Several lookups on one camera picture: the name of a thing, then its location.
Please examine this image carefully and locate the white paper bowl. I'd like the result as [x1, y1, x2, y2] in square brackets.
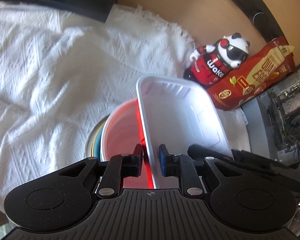
[100, 99, 153, 189]

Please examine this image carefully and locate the blue enamel bowl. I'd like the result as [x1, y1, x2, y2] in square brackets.
[93, 126, 104, 160]

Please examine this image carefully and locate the red quail eggs bag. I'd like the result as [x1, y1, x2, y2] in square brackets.
[207, 36, 296, 111]

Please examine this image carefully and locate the red foil tray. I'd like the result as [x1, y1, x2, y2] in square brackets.
[136, 75, 232, 189]

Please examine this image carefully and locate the white glass PC case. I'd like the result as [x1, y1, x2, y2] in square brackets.
[241, 63, 300, 167]

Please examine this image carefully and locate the stainless steel bowl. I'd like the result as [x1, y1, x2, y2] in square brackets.
[85, 116, 108, 157]

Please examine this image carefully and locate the panda racer figurine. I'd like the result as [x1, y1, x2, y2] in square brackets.
[183, 33, 250, 88]

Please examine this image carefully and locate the white woven tablecloth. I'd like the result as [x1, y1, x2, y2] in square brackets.
[0, 2, 194, 211]

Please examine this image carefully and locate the cream bowl yellow rim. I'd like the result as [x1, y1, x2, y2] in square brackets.
[89, 121, 106, 157]

